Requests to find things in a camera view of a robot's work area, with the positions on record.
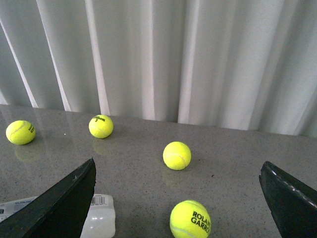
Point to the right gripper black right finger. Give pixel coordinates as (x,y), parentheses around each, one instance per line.
(292,203)

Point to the yellow tennis ball centre right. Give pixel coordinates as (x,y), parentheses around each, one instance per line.
(177,155)

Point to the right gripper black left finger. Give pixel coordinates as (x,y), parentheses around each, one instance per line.
(60,212)

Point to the white pleated curtain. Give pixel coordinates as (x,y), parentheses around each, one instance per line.
(240,64)

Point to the clear plastic tennis ball can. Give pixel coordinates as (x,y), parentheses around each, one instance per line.
(100,221)

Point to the Roland Garros tennis ball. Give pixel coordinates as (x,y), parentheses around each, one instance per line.
(190,219)

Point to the Wilson 3 tennis ball far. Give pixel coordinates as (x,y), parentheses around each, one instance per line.
(101,126)

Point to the plain yellow tennis ball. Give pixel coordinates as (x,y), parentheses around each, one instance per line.
(20,132)

